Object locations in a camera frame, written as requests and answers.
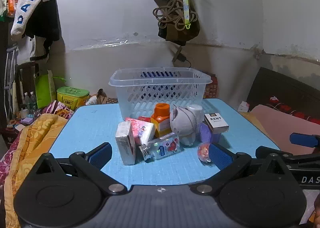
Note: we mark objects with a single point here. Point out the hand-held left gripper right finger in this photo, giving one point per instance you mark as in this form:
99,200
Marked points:
218,155

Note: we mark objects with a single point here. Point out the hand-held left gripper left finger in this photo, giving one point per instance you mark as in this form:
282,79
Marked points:
101,154

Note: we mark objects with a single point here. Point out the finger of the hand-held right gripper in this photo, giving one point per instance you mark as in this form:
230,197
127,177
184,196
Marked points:
302,139
301,160

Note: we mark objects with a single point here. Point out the red round candy ball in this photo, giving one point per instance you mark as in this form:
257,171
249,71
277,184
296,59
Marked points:
203,151

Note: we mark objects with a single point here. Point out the small purple box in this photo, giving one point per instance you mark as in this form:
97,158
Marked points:
206,131

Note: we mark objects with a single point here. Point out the white cigarette box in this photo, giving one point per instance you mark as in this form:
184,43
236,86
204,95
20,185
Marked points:
216,122

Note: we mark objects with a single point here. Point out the pink tissue pack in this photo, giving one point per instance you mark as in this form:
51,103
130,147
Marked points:
142,130

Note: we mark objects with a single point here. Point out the white roll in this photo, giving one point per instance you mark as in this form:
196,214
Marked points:
197,110

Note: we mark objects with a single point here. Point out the white plush toy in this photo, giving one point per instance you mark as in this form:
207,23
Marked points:
181,120

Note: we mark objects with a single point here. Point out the clear bottle with metal cap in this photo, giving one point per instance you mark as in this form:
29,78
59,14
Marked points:
165,146

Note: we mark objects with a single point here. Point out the red cigarette pack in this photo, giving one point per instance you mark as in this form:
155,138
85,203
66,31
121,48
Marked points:
144,118

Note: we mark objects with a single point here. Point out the orange-capped bottle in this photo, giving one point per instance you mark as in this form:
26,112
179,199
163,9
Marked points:
161,117

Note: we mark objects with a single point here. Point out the clear plastic basket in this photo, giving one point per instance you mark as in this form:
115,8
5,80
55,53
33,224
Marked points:
160,92

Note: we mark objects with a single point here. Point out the pink mat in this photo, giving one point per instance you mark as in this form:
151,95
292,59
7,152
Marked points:
275,127

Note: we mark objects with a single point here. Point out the red floral bedsheet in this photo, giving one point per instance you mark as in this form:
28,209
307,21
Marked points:
290,109

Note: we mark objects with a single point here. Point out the small white tissue pack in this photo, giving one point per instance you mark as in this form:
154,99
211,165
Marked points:
243,107

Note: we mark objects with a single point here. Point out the white plastic bottle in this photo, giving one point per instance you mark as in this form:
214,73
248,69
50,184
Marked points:
91,100

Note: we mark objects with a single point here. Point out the brown cardboard box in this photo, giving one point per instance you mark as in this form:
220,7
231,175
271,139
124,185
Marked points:
106,99

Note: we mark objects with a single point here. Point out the dark wooden headboard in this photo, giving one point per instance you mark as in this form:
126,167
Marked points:
280,87

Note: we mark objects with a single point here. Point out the pink floral blanket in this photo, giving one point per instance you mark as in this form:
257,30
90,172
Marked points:
60,111

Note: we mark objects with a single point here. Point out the yellow-green box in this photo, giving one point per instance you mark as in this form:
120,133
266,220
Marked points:
72,99

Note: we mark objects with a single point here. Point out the red patterned box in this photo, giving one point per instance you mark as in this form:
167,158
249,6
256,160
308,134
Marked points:
211,90

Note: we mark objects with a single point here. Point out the orange patterned blanket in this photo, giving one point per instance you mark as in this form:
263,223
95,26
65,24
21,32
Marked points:
32,137

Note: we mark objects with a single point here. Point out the small lilac box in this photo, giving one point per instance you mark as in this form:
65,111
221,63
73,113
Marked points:
27,121

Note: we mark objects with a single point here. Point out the green paper bag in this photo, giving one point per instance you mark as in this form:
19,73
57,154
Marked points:
45,90

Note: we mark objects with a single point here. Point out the clear water bottle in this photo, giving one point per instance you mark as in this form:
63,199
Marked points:
33,101
27,102

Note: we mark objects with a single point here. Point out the metal crutch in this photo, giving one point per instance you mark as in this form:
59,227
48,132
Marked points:
7,80

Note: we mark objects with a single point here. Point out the white garment with black trim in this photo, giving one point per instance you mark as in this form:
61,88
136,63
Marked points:
37,47

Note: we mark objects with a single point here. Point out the olive hanging bag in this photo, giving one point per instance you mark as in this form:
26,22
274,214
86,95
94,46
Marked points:
190,34

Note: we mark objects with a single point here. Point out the white jacket with blue letters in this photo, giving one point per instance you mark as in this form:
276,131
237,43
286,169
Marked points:
27,5

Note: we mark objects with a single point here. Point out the orange hanging packets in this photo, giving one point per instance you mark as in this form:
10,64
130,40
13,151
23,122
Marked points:
12,2

